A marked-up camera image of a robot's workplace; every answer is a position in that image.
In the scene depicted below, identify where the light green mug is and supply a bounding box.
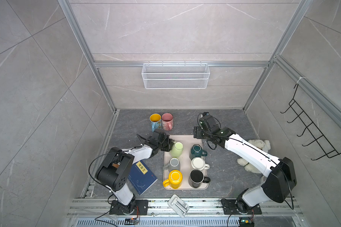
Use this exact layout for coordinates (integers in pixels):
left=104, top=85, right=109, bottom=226
left=169, top=142, right=183, bottom=158

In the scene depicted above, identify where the pink cartoon mug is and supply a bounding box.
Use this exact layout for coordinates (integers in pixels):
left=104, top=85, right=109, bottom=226
left=162, top=113, right=173, bottom=131

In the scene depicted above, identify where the blue mug yellow inside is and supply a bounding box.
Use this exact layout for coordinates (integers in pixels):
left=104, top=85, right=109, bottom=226
left=149, top=114, right=162, bottom=132

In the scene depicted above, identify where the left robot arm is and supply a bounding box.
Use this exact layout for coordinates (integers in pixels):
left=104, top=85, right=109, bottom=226
left=90, top=129, right=175, bottom=214

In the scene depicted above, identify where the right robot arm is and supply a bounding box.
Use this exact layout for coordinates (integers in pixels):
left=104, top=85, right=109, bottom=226
left=193, top=112, right=297, bottom=214

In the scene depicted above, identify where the dark green mug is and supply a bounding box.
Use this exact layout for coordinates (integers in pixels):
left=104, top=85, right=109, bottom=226
left=189, top=144, right=207, bottom=160

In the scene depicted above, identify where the grey mug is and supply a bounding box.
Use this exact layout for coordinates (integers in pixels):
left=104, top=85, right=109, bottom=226
left=163, top=158, right=181, bottom=172

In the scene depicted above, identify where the white mug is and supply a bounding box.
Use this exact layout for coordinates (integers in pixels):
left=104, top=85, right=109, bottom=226
left=191, top=157, right=210, bottom=170

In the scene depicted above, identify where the black mug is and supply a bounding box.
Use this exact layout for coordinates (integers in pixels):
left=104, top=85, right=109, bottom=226
left=188, top=169, right=211, bottom=188

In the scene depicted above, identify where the beige serving tray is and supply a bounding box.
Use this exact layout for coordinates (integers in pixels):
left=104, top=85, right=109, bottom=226
left=163, top=135, right=209, bottom=190

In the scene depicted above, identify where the blue hardcover book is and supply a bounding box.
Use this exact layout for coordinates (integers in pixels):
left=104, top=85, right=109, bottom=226
left=128, top=160, right=158, bottom=195

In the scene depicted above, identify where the white plush toy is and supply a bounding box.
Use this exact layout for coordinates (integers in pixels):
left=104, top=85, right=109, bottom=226
left=237, top=139, right=271, bottom=174

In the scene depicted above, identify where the white plastic bracket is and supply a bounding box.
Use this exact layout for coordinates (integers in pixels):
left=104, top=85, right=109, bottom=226
left=168, top=194, right=189, bottom=218

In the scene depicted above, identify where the white wire mesh basket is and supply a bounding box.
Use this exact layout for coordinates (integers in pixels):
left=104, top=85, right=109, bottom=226
left=142, top=63, right=210, bottom=89

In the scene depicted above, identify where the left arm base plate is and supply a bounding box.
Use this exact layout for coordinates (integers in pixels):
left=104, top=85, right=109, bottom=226
left=109, top=200, right=149, bottom=215

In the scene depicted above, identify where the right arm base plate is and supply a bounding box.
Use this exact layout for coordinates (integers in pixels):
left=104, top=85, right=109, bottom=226
left=220, top=198, right=262, bottom=215

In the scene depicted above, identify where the black wire hook rack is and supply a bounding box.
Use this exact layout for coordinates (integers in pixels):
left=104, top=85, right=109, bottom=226
left=280, top=84, right=341, bottom=161

